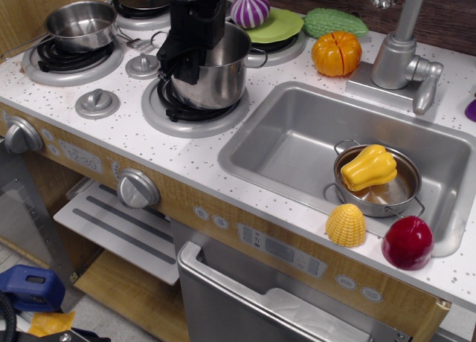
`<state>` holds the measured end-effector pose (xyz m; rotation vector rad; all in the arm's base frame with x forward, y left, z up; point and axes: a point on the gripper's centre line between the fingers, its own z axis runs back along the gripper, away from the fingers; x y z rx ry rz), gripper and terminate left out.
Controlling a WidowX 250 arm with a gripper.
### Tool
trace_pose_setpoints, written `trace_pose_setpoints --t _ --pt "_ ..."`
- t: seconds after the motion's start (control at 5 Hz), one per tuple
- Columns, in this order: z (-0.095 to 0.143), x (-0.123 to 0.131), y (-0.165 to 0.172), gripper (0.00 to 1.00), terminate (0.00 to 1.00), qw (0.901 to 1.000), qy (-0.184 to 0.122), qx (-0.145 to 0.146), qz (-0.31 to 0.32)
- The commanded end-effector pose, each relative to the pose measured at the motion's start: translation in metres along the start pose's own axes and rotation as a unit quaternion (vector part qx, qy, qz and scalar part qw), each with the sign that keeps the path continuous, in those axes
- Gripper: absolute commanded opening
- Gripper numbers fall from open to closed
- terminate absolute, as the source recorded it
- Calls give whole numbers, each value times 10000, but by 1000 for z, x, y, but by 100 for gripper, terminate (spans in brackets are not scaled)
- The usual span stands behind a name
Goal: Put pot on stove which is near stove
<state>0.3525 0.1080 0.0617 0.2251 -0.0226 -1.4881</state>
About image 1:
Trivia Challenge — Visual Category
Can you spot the green plastic plate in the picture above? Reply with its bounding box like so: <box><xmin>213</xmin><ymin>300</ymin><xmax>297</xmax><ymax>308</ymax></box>
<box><xmin>245</xmin><ymin>8</ymin><xmax>303</xmax><ymax>44</ymax></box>

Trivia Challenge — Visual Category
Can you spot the silver toy faucet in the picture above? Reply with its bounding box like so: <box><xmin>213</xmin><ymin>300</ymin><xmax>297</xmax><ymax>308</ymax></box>
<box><xmin>345</xmin><ymin>0</ymin><xmax>443</xmax><ymax>115</ymax></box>

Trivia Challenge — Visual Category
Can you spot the grey stove top knob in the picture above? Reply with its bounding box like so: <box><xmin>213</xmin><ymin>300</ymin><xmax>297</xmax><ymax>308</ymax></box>
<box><xmin>75</xmin><ymin>88</ymin><xmax>120</xmax><ymax>120</ymax></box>
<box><xmin>125</xmin><ymin>53</ymin><xmax>160</xmax><ymax>80</ymax></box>

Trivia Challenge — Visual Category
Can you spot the grey oven dial right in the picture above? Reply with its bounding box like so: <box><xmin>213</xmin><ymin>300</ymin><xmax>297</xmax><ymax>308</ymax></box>
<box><xmin>117</xmin><ymin>168</ymin><xmax>161</xmax><ymax>209</ymax></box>

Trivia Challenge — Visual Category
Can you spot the orange pumpkin toy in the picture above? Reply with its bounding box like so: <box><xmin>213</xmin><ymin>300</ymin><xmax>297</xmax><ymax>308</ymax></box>
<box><xmin>311</xmin><ymin>31</ymin><xmax>362</xmax><ymax>77</ymax></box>

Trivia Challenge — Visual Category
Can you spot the front left black burner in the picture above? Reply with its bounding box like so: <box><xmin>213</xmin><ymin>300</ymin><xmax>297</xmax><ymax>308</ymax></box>
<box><xmin>36</xmin><ymin>38</ymin><xmax>115</xmax><ymax>72</ymax></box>

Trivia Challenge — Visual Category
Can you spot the purple white onion toy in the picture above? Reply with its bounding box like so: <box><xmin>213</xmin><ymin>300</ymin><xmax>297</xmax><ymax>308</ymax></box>
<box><xmin>231</xmin><ymin>0</ymin><xmax>271</xmax><ymax>29</ymax></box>

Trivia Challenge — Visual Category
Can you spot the yellow corn toy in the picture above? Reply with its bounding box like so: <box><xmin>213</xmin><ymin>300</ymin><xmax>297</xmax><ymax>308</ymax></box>
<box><xmin>325</xmin><ymin>204</ymin><xmax>367</xmax><ymax>248</ymax></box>

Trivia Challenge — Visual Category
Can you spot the blue clamp tool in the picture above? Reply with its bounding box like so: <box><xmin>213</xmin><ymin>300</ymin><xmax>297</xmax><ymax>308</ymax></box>
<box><xmin>1</xmin><ymin>265</ymin><xmax>65</xmax><ymax>312</ymax></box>

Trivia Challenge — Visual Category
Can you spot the front right black burner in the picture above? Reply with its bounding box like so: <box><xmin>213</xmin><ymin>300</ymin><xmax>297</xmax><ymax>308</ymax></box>
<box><xmin>157</xmin><ymin>79</ymin><xmax>238</xmax><ymax>123</ymax></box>

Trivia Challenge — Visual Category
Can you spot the small metal spatula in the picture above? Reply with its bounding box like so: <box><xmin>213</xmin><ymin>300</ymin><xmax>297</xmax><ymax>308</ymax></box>
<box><xmin>118</xmin><ymin>28</ymin><xmax>155</xmax><ymax>54</ymax></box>

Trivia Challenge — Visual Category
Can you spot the grey dishwasher door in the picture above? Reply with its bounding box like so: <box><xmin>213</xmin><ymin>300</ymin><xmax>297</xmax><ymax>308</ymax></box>
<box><xmin>178</xmin><ymin>242</ymin><xmax>411</xmax><ymax>341</ymax></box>

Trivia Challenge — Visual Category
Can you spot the yellow cloth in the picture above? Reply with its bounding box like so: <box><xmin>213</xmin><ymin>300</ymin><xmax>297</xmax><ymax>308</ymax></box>
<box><xmin>28</xmin><ymin>311</ymin><xmax>76</xmax><ymax>338</ymax></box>

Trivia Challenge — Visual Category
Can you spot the yellow bell pepper toy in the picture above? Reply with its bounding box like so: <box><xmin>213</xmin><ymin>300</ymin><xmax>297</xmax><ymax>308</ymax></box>
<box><xmin>341</xmin><ymin>144</ymin><xmax>398</xmax><ymax>192</ymax></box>

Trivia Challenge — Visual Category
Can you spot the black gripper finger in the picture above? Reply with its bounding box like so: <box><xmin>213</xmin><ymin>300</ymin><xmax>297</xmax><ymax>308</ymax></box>
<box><xmin>179</xmin><ymin>51</ymin><xmax>201</xmax><ymax>85</ymax></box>

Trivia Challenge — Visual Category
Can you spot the purple toy object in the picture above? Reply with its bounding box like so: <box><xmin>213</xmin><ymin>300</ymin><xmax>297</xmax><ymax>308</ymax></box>
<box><xmin>465</xmin><ymin>100</ymin><xmax>476</xmax><ymax>122</ymax></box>

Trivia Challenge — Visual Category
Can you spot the grey open oven door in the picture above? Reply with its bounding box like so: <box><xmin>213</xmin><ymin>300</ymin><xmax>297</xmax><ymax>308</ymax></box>
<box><xmin>1</xmin><ymin>143</ymin><xmax>83</xmax><ymax>312</ymax></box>

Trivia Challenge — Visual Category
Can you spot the grey oven dial left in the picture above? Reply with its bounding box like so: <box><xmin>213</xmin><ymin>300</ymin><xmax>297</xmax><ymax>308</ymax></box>
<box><xmin>4</xmin><ymin>116</ymin><xmax>44</xmax><ymax>154</ymax></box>

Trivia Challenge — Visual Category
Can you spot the steel saucepan with handle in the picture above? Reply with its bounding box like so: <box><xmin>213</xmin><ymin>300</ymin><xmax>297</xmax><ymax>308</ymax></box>
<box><xmin>1</xmin><ymin>1</ymin><xmax>118</xmax><ymax>60</ymax></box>

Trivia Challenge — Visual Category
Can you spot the tall steel pot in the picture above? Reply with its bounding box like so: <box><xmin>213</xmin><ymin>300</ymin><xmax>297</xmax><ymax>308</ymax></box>
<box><xmin>159</xmin><ymin>22</ymin><xmax>252</xmax><ymax>109</ymax></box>

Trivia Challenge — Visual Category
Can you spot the small steel two-handle pan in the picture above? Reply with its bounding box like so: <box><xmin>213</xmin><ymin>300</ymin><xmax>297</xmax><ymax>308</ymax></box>
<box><xmin>333</xmin><ymin>140</ymin><xmax>422</xmax><ymax>218</ymax></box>

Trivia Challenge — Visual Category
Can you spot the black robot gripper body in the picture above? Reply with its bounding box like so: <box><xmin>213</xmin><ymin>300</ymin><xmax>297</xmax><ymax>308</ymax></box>
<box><xmin>157</xmin><ymin>0</ymin><xmax>226</xmax><ymax>71</ymax></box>

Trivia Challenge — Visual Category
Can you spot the grey toy sink basin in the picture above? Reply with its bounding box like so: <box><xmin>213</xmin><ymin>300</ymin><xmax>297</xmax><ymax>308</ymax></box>
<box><xmin>219</xmin><ymin>83</ymin><xmax>475</xmax><ymax>257</ymax></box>

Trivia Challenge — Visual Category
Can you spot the white oven shelf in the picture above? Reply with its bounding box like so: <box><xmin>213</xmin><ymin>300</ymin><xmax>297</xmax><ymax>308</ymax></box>
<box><xmin>54</xmin><ymin>179</ymin><xmax>179</xmax><ymax>285</ymax></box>

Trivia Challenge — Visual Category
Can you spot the black burner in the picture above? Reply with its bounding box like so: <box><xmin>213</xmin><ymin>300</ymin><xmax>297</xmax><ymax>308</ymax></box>
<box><xmin>112</xmin><ymin>0</ymin><xmax>169</xmax><ymax>19</ymax></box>
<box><xmin>157</xmin><ymin>79</ymin><xmax>238</xmax><ymax>123</ymax></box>
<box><xmin>36</xmin><ymin>38</ymin><xmax>115</xmax><ymax>72</ymax></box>

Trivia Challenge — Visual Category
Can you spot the black cable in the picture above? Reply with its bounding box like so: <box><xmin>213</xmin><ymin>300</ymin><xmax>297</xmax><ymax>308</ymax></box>
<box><xmin>0</xmin><ymin>291</ymin><xmax>19</xmax><ymax>342</ymax></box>

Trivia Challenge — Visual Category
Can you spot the grey oven dial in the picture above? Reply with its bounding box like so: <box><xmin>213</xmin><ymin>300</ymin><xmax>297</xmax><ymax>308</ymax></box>
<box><xmin>117</xmin><ymin>168</ymin><xmax>161</xmax><ymax>209</ymax></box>
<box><xmin>4</xmin><ymin>116</ymin><xmax>44</xmax><ymax>154</ymax></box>

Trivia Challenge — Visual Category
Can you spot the red apple toy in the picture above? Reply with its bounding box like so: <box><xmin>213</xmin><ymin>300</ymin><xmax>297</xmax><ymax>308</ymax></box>
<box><xmin>382</xmin><ymin>216</ymin><xmax>434</xmax><ymax>271</ymax></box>

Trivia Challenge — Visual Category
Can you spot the green bitter gourd toy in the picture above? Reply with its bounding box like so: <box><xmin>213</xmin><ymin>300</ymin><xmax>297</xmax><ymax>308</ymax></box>
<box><xmin>303</xmin><ymin>7</ymin><xmax>369</xmax><ymax>39</ymax></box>

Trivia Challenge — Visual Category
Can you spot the back left black burner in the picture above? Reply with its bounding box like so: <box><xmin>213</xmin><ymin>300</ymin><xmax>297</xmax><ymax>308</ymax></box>
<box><xmin>112</xmin><ymin>0</ymin><xmax>169</xmax><ymax>19</ymax></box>

